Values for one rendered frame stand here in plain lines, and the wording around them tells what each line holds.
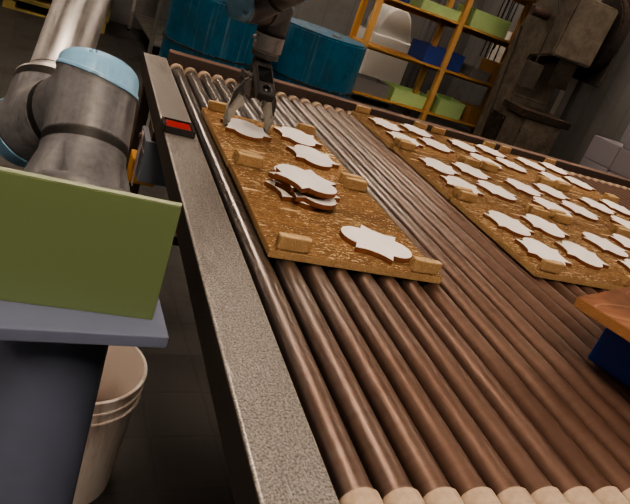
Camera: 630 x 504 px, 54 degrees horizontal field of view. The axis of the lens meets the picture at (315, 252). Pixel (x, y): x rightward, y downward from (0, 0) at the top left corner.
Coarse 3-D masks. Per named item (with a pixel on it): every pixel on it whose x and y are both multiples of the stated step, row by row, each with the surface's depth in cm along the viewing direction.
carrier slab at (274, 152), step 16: (208, 112) 166; (224, 128) 158; (272, 128) 174; (224, 144) 145; (240, 144) 150; (256, 144) 154; (272, 144) 159; (288, 144) 164; (224, 160) 139; (272, 160) 147; (288, 160) 151; (336, 160) 166; (320, 176) 148; (336, 176) 152
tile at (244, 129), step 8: (232, 120) 163; (240, 120) 165; (232, 128) 156; (240, 128) 158; (248, 128) 161; (256, 128) 163; (240, 136) 155; (248, 136) 155; (256, 136) 156; (264, 136) 160
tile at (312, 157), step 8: (296, 152) 155; (304, 152) 158; (312, 152) 160; (320, 152) 163; (304, 160) 154; (312, 160) 154; (320, 160) 156; (328, 160) 159; (320, 168) 153; (328, 168) 154; (336, 168) 158
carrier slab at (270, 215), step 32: (256, 192) 124; (352, 192) 145; (256, 224) 111; (288, 224) 114; (320, 224) 119; (352, 224) 125; (384, 224) 132; (288, 256) 104; (320, 256) 106; (352, 256) 110
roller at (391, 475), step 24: (192, 72) 214; (288, 264) 103; (288, 288) 98; (312, 312) 91; (312, 336) 87; (336, 360) 82; (336, 384) 78; (360, 408) 74; (360, 432) 71; (360, 456) 70; (384, 456) 68; (384, 480) 65; (408, 480) 66
